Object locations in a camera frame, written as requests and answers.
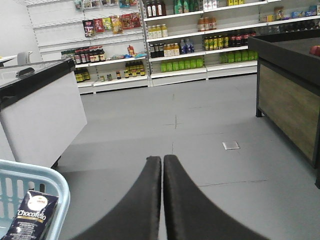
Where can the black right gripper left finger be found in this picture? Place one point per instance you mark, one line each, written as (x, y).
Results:
(137, 215)

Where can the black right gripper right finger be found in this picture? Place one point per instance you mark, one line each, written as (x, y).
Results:
(191, 215)

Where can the dark blue Chocofello cookie box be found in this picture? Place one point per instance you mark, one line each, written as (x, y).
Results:
(33, 216)

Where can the light blue plastic basket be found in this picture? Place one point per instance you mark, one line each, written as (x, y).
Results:
(17, 178)

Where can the far steel floor socket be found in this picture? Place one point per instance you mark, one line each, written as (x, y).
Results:
(231, 145)

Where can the far white chest freezer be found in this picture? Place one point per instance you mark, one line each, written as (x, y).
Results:
(41, 111)

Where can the far wooden produce stand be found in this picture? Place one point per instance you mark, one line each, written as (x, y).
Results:
(288, 87)

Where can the white store shelving unit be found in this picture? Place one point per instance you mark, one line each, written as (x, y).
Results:
(119, 44)

